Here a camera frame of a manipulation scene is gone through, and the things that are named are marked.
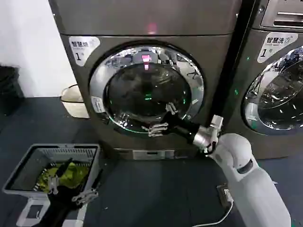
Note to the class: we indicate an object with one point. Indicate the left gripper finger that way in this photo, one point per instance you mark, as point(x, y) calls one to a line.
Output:
point(87, 195)
point(55, 183)

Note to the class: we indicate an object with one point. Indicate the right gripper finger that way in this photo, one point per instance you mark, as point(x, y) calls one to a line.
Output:
point(171, 108)
point(155, 130)

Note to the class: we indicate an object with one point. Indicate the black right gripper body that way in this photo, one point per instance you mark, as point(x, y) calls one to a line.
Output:
point(181, 126)

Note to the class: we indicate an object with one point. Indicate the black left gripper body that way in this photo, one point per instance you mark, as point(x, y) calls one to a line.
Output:
point(59, 203)

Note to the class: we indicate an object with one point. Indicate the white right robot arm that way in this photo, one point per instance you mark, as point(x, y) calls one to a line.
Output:
point(251, 184)

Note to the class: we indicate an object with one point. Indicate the yellow-green cloth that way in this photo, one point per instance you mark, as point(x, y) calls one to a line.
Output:
point(75, 175)

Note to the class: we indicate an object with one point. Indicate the grey plastic laundry basket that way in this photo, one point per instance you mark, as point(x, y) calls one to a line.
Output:
point(71, 151)

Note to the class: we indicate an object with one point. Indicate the round glass dryer door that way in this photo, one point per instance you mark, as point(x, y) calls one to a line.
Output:
point(132, 80)

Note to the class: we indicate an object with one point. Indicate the white plastic basin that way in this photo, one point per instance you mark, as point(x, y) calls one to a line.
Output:
point(75, 108)

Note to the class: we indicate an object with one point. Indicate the floor power socket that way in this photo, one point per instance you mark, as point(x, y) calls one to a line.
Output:
point(223, 191)

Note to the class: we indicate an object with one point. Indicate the grey dryer with drawer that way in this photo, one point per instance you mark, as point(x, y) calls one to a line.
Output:
point(253, 78)

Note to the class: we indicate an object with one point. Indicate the grey front-load dryer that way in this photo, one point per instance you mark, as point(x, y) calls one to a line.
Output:
point(142, 21)

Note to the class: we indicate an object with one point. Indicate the black bin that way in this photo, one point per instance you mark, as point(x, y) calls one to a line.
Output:
point(9, 89)

